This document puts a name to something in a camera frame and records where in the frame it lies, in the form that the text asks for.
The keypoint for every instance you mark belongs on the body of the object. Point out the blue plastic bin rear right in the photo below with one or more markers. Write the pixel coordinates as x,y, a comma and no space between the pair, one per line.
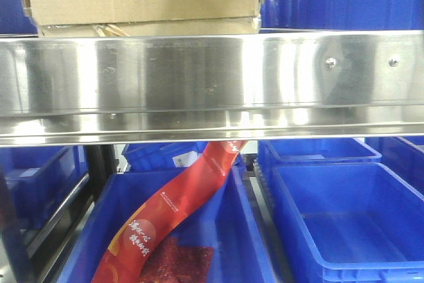
283,152

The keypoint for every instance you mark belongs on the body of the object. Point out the blue plastic bin rear centre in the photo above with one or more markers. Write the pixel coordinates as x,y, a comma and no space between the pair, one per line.
158,156

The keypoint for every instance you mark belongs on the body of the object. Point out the stainless steel shelf rack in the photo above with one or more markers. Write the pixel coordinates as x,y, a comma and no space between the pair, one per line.
211,88

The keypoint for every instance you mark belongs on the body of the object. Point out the red printed snack bag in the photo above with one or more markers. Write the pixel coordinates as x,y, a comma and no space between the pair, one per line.
162,212

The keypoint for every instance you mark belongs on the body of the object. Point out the crumpled brown packing tape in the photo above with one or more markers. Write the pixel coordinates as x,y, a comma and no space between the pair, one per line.
109,30

